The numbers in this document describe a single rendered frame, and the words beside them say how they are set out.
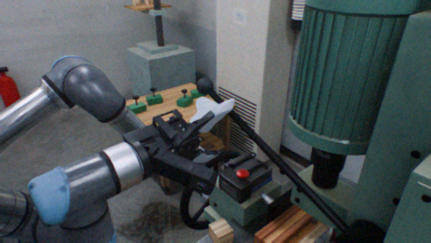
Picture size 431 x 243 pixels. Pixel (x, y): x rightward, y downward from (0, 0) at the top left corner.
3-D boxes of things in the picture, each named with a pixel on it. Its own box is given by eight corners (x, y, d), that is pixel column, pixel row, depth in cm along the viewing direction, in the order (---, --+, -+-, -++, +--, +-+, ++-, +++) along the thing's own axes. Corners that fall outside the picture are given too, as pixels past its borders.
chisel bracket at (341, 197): (306, 192, 72) (312, 164, 68) (364, 228, 63) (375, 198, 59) (287, 207, 68) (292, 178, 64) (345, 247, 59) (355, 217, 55)
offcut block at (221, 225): (222, 228, 73) (223, 217, 72) (232, 241, 70) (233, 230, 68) (208, 235, 72) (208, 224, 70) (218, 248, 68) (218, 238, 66)
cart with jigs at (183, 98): (193, 134, 283) (190, 70, 251) (233, 163, 245) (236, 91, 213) (128, 161, 247) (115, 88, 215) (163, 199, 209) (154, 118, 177)
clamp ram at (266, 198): (270, 201, 81) (273, 174, 76) (293, 217, 76) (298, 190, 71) (246, 217, 76) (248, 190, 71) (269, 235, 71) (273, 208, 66)
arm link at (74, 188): (37, 211, 48) (19, 169, 43) (105, 181, 54) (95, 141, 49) (51, 244, 42) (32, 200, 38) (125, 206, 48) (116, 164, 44)
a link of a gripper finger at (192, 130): (207, 106, 52) (170, 141, 52) (212, 111, 52) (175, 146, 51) (215, 117, 56) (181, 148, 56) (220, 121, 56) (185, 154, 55)
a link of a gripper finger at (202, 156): (206, 137, 69) (182, 131, 61) (222, 154, 66) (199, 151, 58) (198, 147, 69) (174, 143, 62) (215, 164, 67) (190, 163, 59)
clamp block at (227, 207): (245, 183, 92) (246, 159, 88) (279, 208, 83) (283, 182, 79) (207, 205, 84) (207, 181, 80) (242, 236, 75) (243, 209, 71)
